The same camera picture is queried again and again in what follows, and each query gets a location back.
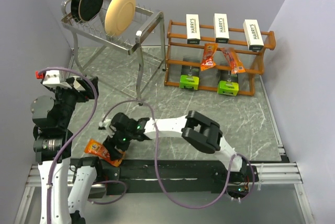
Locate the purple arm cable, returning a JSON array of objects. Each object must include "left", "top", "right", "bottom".
[
  {"left": 36, "top": 66, "right": 128, "bottom": 224},
  {"left": 102, "top": 99, "right": 256, "bottom": 209}
]

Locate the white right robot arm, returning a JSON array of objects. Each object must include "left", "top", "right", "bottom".
[{"left": 98, "top": 110, "right": 248, "bottom": 181}]

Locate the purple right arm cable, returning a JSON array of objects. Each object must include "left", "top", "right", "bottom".
[{"left": 102, "top": 99, "right": 256, "bottom": 209}]

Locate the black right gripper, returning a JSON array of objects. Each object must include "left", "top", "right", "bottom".
[{"left": 103, "top": 128, "right": 133, "bottom": 162}]

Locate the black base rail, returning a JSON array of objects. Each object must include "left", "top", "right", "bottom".
[{"left": 96, "top": 160, "right": 259, "bottom": 196}]

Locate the orange razor blister pack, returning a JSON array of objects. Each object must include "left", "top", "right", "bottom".
[{"left": 220, "top": 48, "right": 245, "bottom": 74}]

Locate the black green razor box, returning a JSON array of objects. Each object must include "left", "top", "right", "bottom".
[
  {"left": 217, "top": 70, "right": 239, "bottom": 96},
  {"left": 179, "top": 65, "right": 200, "bottom": 91}
]

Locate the orange wooden shelf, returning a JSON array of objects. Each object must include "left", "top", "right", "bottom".
[{"left": 164, "top": 20, "right": 276, "bottom": 96}]

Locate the chrome dish rack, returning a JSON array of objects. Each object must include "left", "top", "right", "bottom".
[{"left": 61, "top": 0, "right": 166, "bottom": 104}]

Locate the white Harry's box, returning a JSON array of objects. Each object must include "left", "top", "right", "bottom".
[
  {"left": 243, "top": 19, "right": 264, "bottom": 52},
  {"left": 186, "top": 14, "right": 200, "bottom": 45},
  {"left": 214, "top": 13, "right": 230, "bottom": 43}
]

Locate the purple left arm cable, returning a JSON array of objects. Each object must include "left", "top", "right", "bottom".
[{"left": 36, "top": 66, "right": 128, "bottom": 224}]

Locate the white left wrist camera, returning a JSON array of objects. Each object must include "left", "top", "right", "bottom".
[{"left": 35, "top": 70, "right": 85, "bottom": 92}]

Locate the beige round plate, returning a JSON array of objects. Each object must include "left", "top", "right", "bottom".
[{"left": 105, "top": 0, "right": 136, "bottom": 36}]

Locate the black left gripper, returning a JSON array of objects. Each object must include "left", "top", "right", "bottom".
[{"left": 50, "top": 75, "right": 98, "bottom": 128}]

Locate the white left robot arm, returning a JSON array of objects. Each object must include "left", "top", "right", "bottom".
[{"left": 30, "top": 75, "right": 104, "bottom": 223}]

